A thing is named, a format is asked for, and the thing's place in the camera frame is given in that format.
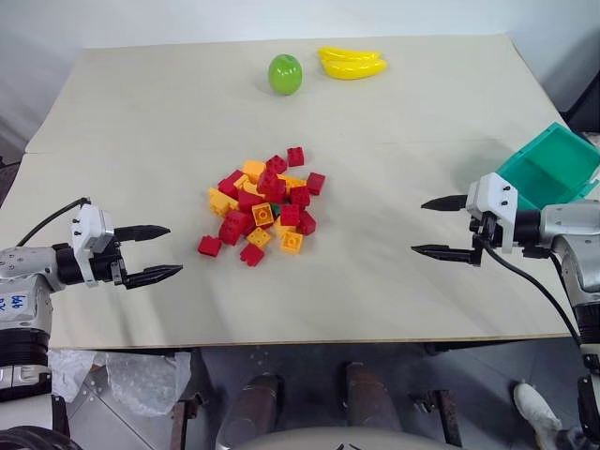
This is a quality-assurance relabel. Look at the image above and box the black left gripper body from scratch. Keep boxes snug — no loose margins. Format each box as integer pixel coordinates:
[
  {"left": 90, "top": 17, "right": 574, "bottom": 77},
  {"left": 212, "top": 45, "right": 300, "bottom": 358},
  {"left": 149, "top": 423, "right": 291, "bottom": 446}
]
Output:
[{"left": 92, "top": 238, "right": 128, "bottom": 288}]

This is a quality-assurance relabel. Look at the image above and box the clear bubble wrap sheet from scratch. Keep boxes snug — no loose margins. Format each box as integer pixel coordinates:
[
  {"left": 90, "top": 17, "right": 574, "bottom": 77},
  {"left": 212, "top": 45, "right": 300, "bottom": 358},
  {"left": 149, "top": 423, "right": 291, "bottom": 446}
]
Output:
[{"left": 48, "top": 348, "right": 192, "bottom": 419}]

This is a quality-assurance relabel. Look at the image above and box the white shoe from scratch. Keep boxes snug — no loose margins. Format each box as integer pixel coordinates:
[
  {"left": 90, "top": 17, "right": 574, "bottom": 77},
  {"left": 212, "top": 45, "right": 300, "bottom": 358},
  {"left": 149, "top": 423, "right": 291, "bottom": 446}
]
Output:
[{"left": 512, "top": 382, "right": 564, "bottom": 444}]

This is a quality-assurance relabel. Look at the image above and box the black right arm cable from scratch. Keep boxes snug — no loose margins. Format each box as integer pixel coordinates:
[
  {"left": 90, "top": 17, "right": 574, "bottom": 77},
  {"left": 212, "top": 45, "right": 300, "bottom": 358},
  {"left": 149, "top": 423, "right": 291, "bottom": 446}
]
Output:
[{"left": 484, "top": 243, "right": 583, "bottom": 349}]

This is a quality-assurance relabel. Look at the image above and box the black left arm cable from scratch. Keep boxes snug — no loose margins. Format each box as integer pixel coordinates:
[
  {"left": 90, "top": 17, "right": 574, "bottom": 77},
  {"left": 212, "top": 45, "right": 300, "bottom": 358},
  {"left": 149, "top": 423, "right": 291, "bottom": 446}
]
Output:
[{"left": 15, "top": 197, "right": 91, "bottom": 248}]

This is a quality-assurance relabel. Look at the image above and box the tall red toy block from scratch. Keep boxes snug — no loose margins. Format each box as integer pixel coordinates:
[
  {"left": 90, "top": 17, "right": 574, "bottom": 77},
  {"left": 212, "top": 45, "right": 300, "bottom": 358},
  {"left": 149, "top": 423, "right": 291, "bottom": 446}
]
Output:
[{"left": 256, "top": 169, "right": 288, "bottom": 198}]

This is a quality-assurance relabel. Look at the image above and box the teal plastic bin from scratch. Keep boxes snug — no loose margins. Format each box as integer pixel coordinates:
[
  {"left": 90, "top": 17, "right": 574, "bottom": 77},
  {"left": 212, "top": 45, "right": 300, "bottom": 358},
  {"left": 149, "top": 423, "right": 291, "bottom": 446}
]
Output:
[{"left": 495, "top": 122, "right": 600, "bottom": 213}]

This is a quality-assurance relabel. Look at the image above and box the red toy brick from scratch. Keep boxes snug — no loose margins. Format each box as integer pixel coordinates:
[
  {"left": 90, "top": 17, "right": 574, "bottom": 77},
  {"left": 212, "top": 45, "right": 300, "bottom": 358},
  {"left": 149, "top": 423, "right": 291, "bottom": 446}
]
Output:
[{"left": 217, "top": 210, "right": 255, "bottom": 246}]

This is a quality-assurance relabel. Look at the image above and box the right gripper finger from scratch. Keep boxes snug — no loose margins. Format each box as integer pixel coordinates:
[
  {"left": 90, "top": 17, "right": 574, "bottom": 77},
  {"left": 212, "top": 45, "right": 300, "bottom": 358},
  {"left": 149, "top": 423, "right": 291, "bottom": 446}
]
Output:
[
  {"left": 420, "top": 194, "right": 470, "bottom": 213},
  {"left": 410, "top": 243, "right": 476, "bottom": 267}
]

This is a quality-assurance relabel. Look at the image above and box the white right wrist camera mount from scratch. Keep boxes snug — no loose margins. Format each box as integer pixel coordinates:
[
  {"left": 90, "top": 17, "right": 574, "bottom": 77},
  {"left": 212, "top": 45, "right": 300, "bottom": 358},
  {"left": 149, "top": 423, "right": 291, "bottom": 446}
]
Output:
[{"left": 465, "top": 172, "right": 519, "bottom": 255}]

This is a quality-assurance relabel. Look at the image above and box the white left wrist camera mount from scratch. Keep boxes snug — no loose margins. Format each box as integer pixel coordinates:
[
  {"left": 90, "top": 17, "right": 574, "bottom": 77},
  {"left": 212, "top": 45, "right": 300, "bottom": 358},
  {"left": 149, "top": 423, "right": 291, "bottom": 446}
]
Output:
[{"left": 68, "top": 204, "right": 115, "bottom": 287}]

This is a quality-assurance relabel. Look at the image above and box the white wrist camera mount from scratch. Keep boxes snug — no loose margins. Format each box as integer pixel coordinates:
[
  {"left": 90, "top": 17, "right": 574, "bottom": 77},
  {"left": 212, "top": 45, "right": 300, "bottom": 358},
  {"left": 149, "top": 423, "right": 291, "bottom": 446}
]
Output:
[
  {"left": 465, "top": 172, "right": 519, "bottom": 255},
  {"left": 68, "top": 204, "right": 115, "bottom": 287}
]

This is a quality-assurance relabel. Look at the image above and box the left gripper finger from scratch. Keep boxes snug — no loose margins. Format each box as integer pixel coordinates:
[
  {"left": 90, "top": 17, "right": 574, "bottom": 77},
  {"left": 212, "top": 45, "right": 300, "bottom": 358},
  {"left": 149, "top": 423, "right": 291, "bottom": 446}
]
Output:
[
  {"left": 113, "top": 224, "right": 172, "bottom": 244},
  {"left": 122, "top": 263, "right": 185, "bottom": 290}
]

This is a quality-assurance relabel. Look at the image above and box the rusty metal table bracket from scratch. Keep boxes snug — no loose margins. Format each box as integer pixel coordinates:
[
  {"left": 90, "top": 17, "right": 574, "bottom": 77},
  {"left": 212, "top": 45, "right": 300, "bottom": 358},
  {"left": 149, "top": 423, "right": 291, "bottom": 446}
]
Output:
[
  {"left": 410, "top": 387, "right": 464, "bottom": 447},
  {"left": 168, "top": 392, "right": 207, "bottom": 450}
]

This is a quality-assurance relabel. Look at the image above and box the green plastic apple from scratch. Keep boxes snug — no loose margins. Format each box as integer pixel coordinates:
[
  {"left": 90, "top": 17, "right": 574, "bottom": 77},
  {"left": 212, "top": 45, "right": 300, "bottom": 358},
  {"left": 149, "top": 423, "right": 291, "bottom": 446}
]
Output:
[{"left": 266, "top": 52, "right": 305, "bottom": 97}]

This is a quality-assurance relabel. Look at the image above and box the yellow plastic banana bunch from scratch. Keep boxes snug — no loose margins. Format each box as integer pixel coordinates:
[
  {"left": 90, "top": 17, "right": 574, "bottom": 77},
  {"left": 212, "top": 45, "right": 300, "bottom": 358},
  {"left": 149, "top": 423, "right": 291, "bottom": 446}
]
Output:
[{"left": 317, "top": 45, "right": 390, "bottom": 82}]

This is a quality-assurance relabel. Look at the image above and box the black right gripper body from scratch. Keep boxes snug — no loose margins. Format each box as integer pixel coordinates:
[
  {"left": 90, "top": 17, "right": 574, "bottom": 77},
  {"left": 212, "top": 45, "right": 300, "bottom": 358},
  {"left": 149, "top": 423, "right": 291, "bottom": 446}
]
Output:
[{"left": 469, "top": 211, "right": 502, "bottom": 268}]

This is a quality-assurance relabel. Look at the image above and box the dark rusty rounded shape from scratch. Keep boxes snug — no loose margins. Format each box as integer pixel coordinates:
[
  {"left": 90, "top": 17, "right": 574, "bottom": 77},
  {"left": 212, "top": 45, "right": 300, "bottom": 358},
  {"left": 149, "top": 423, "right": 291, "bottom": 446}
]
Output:
[
  {"left": 345, "top": 361, "right": 403, "bottom": 433},
  {"left": 217, "top": 373, "right": 284, "bottom": 449}
]

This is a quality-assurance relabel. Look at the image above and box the yellow plastic toy brick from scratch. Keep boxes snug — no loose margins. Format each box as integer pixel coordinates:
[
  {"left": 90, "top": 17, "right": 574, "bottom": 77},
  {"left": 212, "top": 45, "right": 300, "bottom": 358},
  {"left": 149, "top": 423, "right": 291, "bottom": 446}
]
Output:
[{"left": 232, "top": 175, "right": 264, "bottom": 199}]

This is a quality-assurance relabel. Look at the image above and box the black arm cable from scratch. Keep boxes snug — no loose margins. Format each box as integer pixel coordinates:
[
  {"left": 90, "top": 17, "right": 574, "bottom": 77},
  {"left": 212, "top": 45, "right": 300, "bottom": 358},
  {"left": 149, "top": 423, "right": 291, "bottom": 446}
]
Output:
[
  {"left": 484, "top": 243, "right": 583, "bottom": 349},
  {"left": 15, "top": 197, "right": 91, "bottom": 248}
]

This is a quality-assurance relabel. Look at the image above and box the black chair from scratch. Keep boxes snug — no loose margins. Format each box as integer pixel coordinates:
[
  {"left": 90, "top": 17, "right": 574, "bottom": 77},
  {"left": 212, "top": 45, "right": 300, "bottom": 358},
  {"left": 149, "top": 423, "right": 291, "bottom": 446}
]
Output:
[{"left": 560, "top": 82, "right": 600, "bottom": 133}]

